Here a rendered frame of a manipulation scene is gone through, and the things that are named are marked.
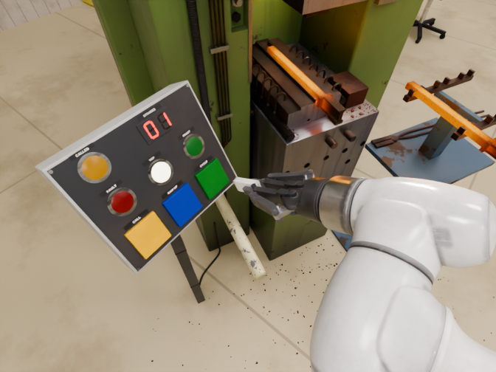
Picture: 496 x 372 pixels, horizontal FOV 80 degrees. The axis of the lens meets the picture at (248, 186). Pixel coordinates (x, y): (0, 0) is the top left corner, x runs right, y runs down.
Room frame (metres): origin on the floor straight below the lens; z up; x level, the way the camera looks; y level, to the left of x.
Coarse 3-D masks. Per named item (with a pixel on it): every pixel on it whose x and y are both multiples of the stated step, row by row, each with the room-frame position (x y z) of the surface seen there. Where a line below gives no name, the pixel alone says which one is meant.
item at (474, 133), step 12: (408, 84) 0.90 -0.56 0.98; (420, 96) 0.85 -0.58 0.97; (432, 96) 0.83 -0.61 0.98; (432, 108) 0.79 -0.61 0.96; (444, 108) 0.77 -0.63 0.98; (456, 120) 0.71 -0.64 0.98; (468, 132) 0.67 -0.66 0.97; (480, 132) 0.66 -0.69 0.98; (480, 144) 0.62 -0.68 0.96; (492, 144) 0.60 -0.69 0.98; (492, 156) 0.58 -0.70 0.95
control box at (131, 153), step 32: (160, 96) 0.53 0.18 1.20; (192, 96) 0.56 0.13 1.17; (128, 128) 0.44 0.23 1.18; (160, 128) 0.47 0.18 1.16; (192, 128) 0.51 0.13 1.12; (64, 160) 0.35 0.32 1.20; (128, 160) 0.40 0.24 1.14; (160, 160) 0.43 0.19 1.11; (192, 160) 0.46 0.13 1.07; (224, 160) 0.51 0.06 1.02; (64, 192) 0.31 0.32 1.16; (96, 192) 0.33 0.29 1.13; (128, 192) 0.35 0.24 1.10; (160, 192) 0.38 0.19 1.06; (96, 224) 0.28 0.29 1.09; (128, 224) 0.30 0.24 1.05; (128, 256) 0.26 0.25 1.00
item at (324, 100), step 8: (272, 48) 1.09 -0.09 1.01; (280, 56) 1.03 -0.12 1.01; (288, 64) 0.97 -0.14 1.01; (296, 72) 0.92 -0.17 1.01; (304, 80) 0.88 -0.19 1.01; (312, 88) 0.83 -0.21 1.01; (320, 96) 0.78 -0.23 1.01; (328, 96) 0.78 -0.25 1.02; (320, 104) 0.77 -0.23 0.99; (328, 104) 0.75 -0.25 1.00; (336, 104) 0.74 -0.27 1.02; (328, 112) 0.74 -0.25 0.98; (336, 112) 0.72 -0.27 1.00; (336, 120) 0.71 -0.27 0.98
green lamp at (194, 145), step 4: (188, 140) 0.49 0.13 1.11; (192, 140) 0.49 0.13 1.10; (196, 140) 0.50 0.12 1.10; (200, 140) 0.50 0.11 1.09; (188, 144) 0.48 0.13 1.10; (192, 144) 0.49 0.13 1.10; (196, 144) 0.49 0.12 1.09; (200, 144) 0.50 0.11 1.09; (188, 148) 0.48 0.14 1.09; (192, 148) 0.48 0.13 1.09; (196, 148) 0.48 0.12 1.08; (200, 148) 0.49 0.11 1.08; (188, 152) 0.47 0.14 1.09; (192, 152) 0.47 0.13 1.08; (196, 152) 0.48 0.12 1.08; (200, 152) 0.48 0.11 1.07
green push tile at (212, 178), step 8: (216, 160) 0.49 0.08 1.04; (208, 168) 0.46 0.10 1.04; (216, 168) 0.48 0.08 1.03; (200, 176) 0.44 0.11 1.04; (208, 176) 0.45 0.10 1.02; (216, 176) 0.46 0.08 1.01; (224, 176) 0.47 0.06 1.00; (200, 184) 0.43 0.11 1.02; (208, 184) 0.44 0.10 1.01; (216, 184) 0.45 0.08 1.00; (224, 184) 0.46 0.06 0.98; (208, 192) 0.42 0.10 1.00; (216, 192) 0.43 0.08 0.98
